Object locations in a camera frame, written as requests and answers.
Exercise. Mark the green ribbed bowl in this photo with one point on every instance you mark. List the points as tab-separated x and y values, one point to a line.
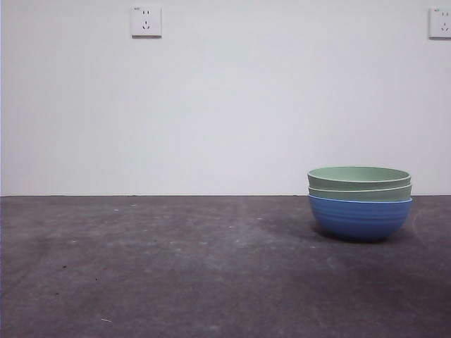
357	195
357	176

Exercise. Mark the blue ribbed bowl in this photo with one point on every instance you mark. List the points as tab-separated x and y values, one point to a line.
359	218

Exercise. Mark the white wall socket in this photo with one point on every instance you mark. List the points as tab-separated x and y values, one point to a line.
146	22
440	23

